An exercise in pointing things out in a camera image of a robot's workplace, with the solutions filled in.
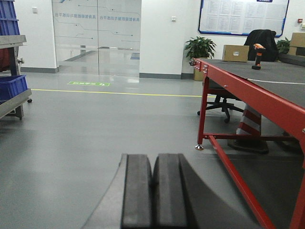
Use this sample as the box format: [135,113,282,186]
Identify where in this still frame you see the black office chair with jacket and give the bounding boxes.
[197,29,279,124]

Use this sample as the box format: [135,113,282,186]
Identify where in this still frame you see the orange white traffic cone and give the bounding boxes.
[227,104,269,154]

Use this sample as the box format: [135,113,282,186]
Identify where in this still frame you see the red metal table frame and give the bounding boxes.
[193,59,305,229]

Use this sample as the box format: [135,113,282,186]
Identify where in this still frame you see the blue framed notice board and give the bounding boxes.
[198,0,289,38]

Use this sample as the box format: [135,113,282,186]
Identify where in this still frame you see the frosted glass double door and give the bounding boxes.
[52,0,142,76]

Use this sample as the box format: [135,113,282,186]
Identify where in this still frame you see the brown cardboard package box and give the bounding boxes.
[222,45,249,62]

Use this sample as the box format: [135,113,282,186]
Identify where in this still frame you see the grey metal trolley rack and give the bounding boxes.
[0,35,31,120]

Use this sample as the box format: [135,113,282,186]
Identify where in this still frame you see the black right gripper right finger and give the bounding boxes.
[151,153,263,229]

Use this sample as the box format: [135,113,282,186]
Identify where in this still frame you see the blue plastic storage bin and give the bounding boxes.
[0,75,28,103]

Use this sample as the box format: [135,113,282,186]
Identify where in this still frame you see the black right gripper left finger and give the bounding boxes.
[83,154,152,229]

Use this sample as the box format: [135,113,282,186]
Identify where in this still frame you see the green potted plant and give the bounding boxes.
[276,37,290,54]
[184,36,216,66]

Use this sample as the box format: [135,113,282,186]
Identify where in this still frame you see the stacked blue crates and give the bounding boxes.
[0,0,20,36]

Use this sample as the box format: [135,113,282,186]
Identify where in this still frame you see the large cardboard box right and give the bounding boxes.
[288,32,305,56]

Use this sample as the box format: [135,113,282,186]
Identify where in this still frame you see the orange black barcode scanner gun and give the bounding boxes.
[252,43,266,70]

